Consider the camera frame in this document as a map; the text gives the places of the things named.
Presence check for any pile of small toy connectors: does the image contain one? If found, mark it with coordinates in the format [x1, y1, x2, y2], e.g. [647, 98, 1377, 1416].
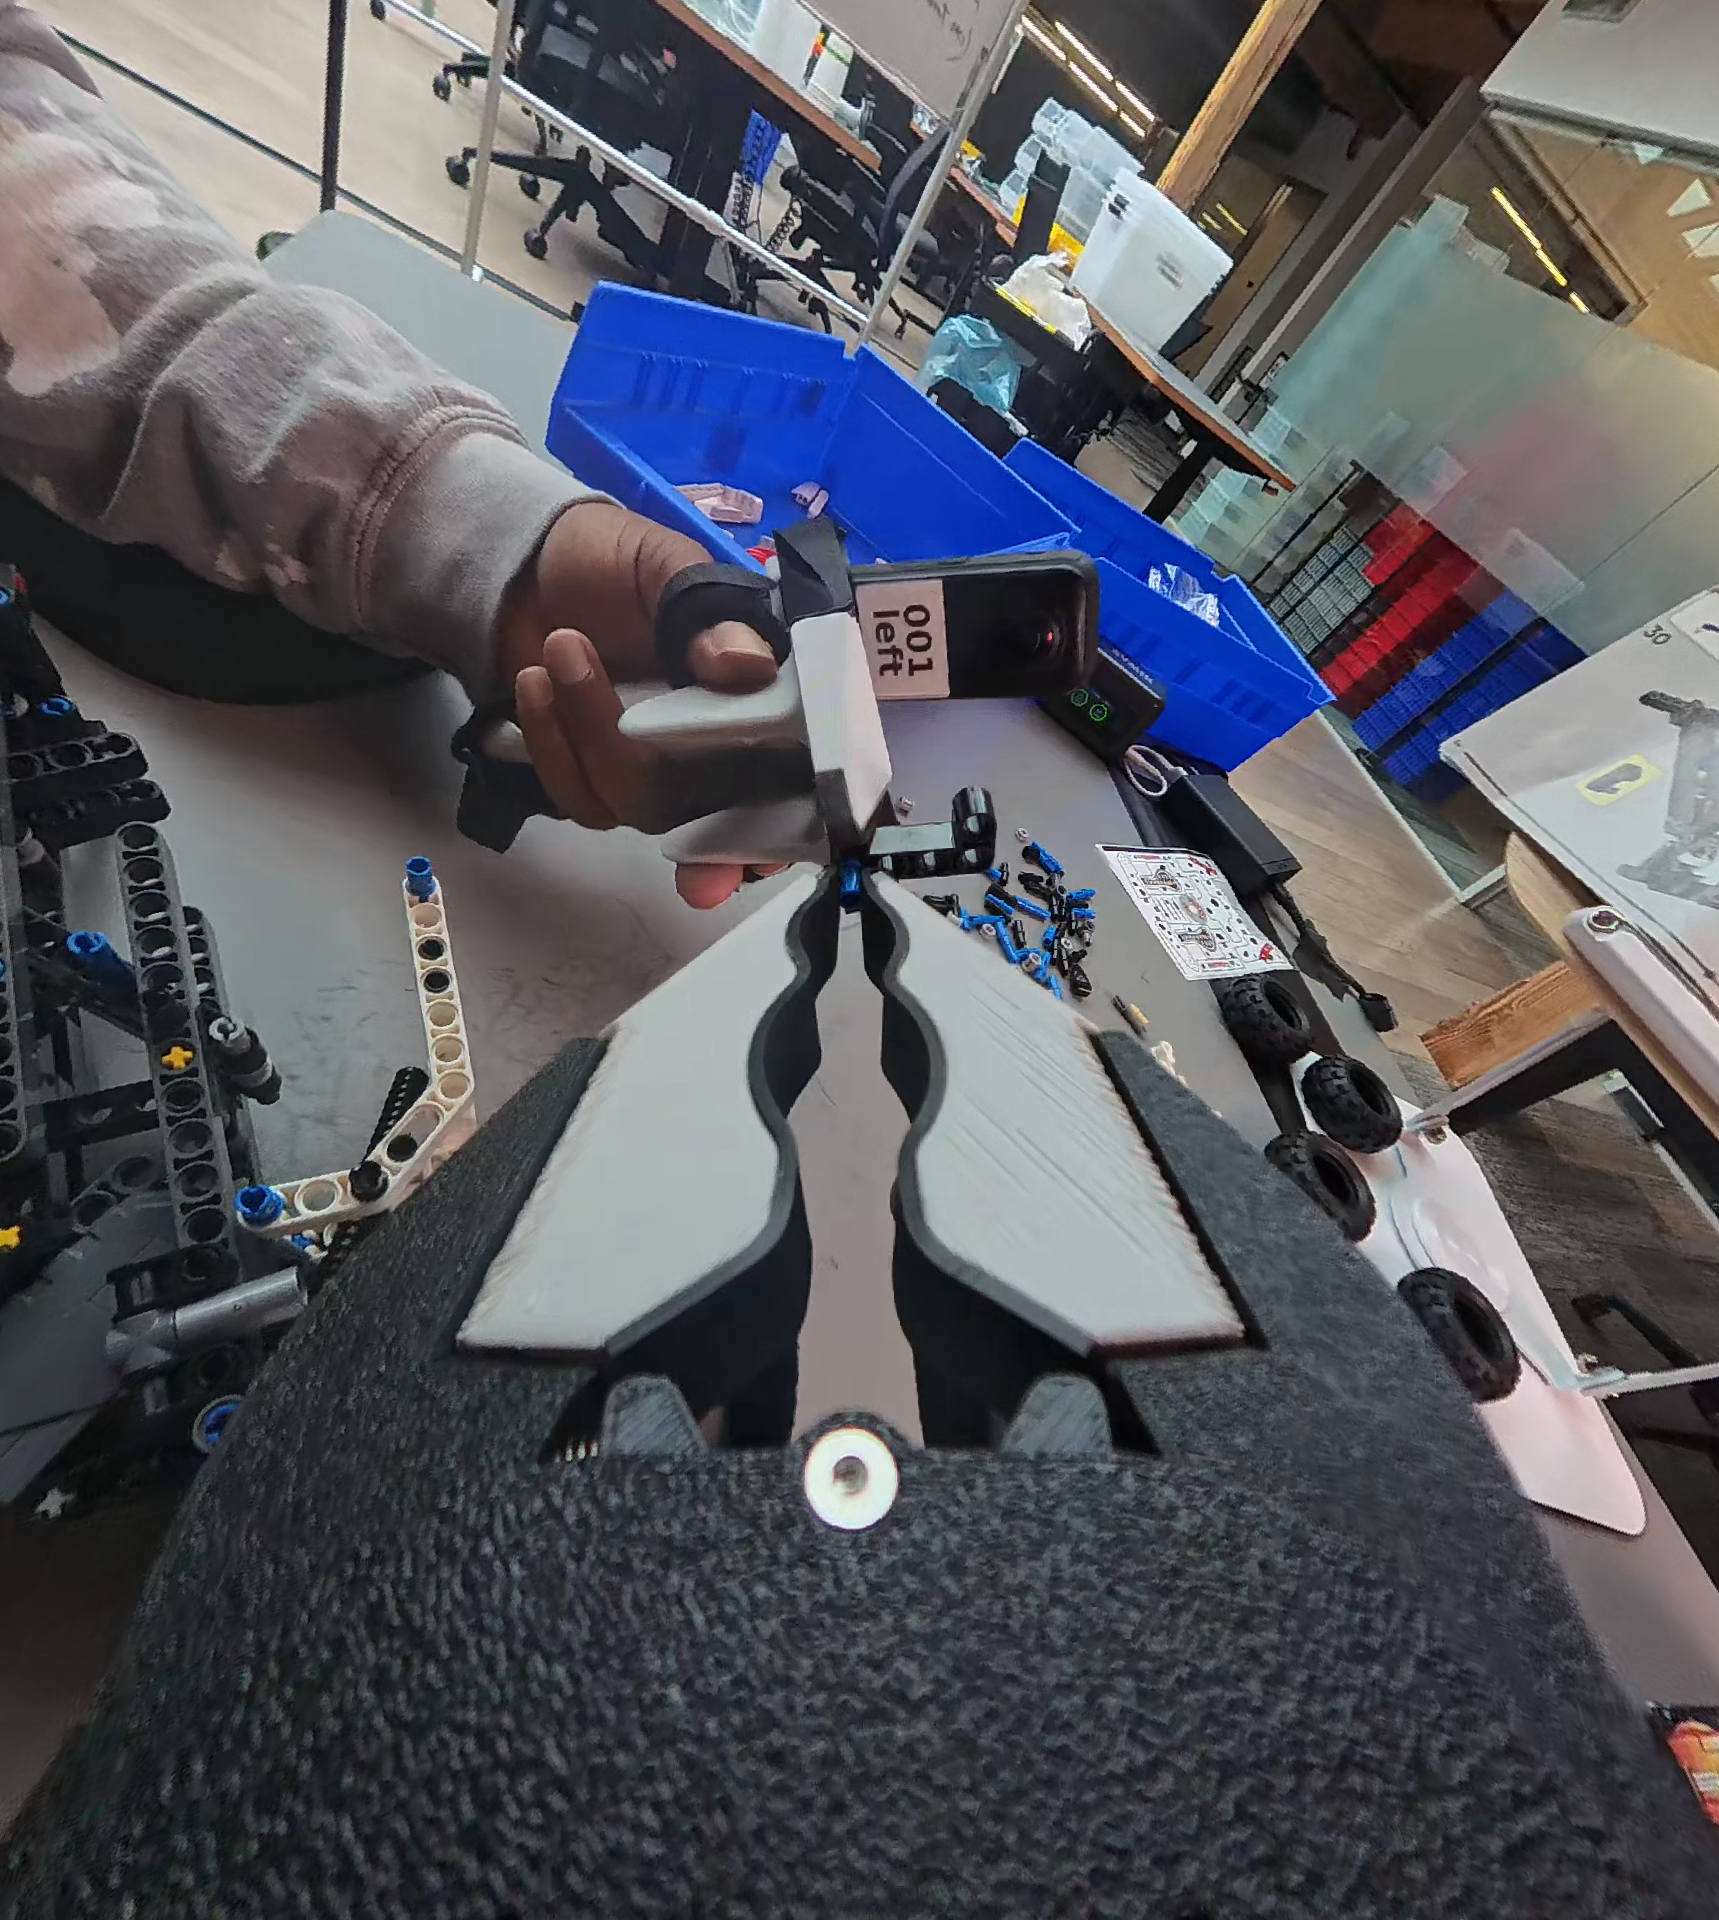
[948, 844, 1100, 1004]

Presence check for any white sticker sheet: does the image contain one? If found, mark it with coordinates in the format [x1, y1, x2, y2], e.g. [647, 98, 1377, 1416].
[1096, 844, 1278, 984]

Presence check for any long wooden background table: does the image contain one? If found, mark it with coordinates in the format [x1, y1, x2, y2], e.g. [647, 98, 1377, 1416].
[648, 0, 1303, 488]

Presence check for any black power bank with display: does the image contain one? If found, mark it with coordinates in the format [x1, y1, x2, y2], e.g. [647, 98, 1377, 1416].
[1040, 667, 1171, 750]

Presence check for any black rubber toy tire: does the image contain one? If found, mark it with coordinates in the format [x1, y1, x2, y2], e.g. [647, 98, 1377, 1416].
[1295, 1050, 1405, 1155]
[1399, 1266, 1523, 1402]
[1263, 1129, 1380, 1243]
[1221, 973, 1319, 1071]

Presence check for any white plastic storage box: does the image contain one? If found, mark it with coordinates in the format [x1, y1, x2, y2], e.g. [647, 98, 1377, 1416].
[1068, 167, 1237, 318]

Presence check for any wooden table with black legs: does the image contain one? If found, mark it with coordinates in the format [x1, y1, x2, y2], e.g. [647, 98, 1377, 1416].
[1419, 960, 1628, 1091]

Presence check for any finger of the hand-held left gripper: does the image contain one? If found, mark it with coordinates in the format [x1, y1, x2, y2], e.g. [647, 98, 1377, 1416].
[792, 609, 899, 869]
[662, 788, 841, 876]

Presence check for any heap of white red bricks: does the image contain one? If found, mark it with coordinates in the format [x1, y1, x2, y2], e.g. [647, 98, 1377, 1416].
[676, 476, 834, 577]

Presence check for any blue plastic bag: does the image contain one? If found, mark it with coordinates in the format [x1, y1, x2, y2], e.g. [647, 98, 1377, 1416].
[918, 311, 1022, 409]

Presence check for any black power adapter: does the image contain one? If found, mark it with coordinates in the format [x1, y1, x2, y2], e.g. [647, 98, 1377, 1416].
[1158, 772, 1307, 890]

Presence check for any red blue drawer cabinet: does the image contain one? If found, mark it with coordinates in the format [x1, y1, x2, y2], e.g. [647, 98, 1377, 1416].
[1248, 502, 1589, 798]

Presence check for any instruction booklet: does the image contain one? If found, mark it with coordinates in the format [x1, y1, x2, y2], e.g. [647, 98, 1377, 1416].
[1441, 582, 1719, 1047]

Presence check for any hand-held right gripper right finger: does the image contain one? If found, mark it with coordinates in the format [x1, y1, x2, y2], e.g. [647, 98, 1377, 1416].
[861, 876, 1248, 1360]

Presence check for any person's left hand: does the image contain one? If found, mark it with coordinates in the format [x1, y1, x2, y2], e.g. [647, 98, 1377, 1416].
[492, 502, 801, 910]

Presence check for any black adapter cable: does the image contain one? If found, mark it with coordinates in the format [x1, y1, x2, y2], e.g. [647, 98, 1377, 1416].
[1248, 879, 1401, 1036]

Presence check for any black office chair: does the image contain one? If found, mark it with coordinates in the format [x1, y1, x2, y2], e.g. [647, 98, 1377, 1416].
[442, 0, 620, 262]
[778, 120, 957, 323]

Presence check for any white book stand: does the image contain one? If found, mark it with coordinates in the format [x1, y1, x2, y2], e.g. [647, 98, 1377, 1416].
[1339, 831, 1719, 1536]

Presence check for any black round cushion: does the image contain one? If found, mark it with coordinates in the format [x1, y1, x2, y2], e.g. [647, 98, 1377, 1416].
[0, 419, 434, 705]

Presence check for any white bent brick beam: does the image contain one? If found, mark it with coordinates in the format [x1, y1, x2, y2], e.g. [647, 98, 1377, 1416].
[234, 859, 481, 1243]

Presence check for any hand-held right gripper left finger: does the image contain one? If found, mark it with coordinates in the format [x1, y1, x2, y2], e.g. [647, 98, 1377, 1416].
[453, 870, 851, 1360]

